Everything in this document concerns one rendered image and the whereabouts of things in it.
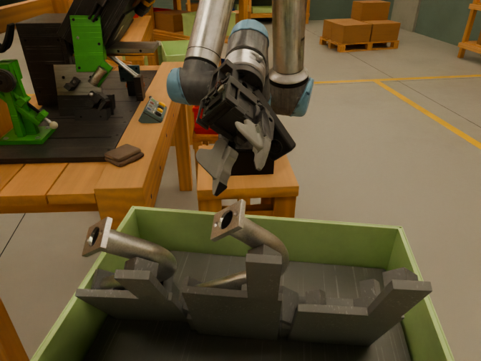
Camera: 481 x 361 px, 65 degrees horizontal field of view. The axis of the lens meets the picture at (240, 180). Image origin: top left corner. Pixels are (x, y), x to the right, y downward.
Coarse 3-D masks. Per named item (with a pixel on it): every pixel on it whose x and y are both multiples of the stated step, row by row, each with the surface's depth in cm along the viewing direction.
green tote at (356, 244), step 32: (128, 224) 85; (160, 224) 89; (192, 224) 88; (288, 224) 85; (320, 224) 84; (352, 224) 83; (320, 256) 88; (352, 256) 87; (384, 256) 86; (64, 320) 61; (96, 320) 72; (416, 320) 68; (64, 352) 62; (416, 352) 67; (448, 352) 56
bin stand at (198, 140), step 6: (198, 138) 162; (204, 138) 163; (210, 138) 163; (216, 138) 163; (198, 144) 164; (204, 144) 195; (240, 198) 180; (246, 198) 180; (198, 204) 181; (246, 204) 182; (198, 210) 183
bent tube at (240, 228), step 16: (224, 208) 49; (240, 208) 46; (224, 224) 49; (240, 224) 45; (256, 224) 50; (240, 240) 49; (256, 240) 49; (272, 240) 50; (288, 256) 54; (240, 272) 61; (224, 288) 63; (240, 288) 61
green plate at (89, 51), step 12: (72, 24) 145; (84, 24) 146; (96, 24) 146; (72, 36) 146; (84, 36) 147; (96, 36) 147; (84, 48) 148; (96, 48) 148; (84, 60) 149; (96, 60) 149
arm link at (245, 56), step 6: (228, 54) 65; (234, 54) 63; (240, 54) 63; (246, 54) 63; (252, 54) 63; (258, 54) 64; (234, 60) 62; (240, 60) 62; (246, 60) 62; (252, 60) 62; (258, 60) 63; (252, 66) 62; (258, 66) 62; (264, 66) 65; (228, 72) 62; (264, 72) 64; (264, 78) 64
